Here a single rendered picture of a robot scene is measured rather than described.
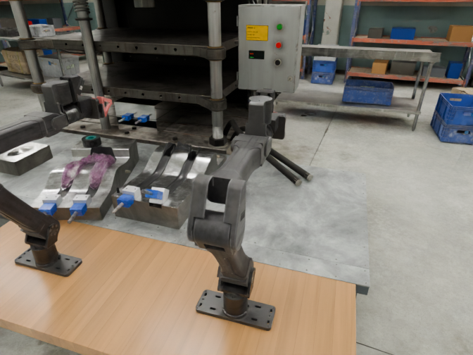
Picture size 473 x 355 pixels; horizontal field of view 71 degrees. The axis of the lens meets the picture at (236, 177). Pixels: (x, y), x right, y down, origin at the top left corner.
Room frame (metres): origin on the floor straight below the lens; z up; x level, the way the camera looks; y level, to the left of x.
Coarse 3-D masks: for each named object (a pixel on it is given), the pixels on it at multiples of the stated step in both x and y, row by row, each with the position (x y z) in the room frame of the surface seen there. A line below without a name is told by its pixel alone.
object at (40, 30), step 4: (40, 24) 6.34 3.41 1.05; (32, 28) 5.98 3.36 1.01; (36, 28) 5.92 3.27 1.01; (40, 28) 5.95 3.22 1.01; (44, 28) 6.30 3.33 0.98; (48, 28) 6.24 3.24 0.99; (52, 28) 6.11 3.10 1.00; (32, 32) 6.00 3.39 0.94; (36, 32) 5.95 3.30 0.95; (40, 32) 5.93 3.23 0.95; (44, 32) 5.99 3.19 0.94; (48, 32) 6.04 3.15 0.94; (52, 32) 6.10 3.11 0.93; (32, 36) 6.04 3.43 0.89; (36, 36) 5.95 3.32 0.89; (40, 36) 5.91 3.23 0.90; (44, 36) 5.97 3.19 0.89; (48, 36) 6.03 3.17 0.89
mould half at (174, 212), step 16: (176, 160) 1.23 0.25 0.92; (208, 160) 1.21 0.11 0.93; (224, 160) 1.36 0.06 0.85; (144, 176) 1.15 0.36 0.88; (160, 176) 1.15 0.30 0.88; (176, 176) 1.15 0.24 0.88; (192, 176) 1.14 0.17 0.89; (176, 192) 1.02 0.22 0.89; (128, 208) 0.98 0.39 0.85; (144, 208) 0.96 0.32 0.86; (160, 208) 0.94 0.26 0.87; (176, 208) 0.92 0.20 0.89; (160, 224) 0.94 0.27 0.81; (176, 224) 0.92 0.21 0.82
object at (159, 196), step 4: (152, 188) 0.98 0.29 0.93; (156, 188) 0.98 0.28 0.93; (160, 188) 0.98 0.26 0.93; (164, 188) 0.97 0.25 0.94; (144, 192) 0.89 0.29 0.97; (148, 192) 0.91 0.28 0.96; (152, 192) 0.93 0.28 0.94; (156, 192) 0.93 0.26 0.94; (160, 192) 0.95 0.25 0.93; (164, 192) 0.96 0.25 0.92; (168, 192) 0.99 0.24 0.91; (148, 196) 0.93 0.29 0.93; (152, 196) 0.93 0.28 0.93; (156, 196) 0.92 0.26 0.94; (160, 196) 0.95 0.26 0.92; (164, 196) 0.96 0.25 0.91; (152, 200) 0.95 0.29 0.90; (156, 200) 0.95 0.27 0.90; (160, 200) 0.95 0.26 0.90; (164, 200) 0.96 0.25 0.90
